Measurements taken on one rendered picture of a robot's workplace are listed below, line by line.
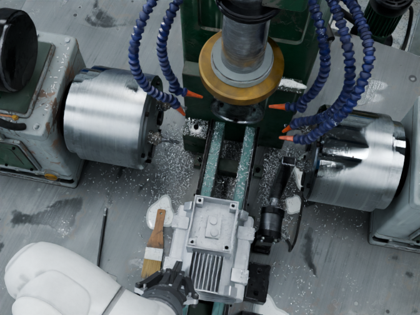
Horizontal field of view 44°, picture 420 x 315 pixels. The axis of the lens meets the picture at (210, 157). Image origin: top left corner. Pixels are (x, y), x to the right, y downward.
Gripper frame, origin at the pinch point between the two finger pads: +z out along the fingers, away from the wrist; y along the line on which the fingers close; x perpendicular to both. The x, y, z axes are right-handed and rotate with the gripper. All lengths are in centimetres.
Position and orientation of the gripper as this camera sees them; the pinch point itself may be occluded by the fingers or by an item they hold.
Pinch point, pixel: (176, 272)
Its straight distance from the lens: 115.9
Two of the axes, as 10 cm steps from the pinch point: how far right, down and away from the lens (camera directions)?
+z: 0.9, -1.2, 9.9
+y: -9.8, -1.8, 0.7
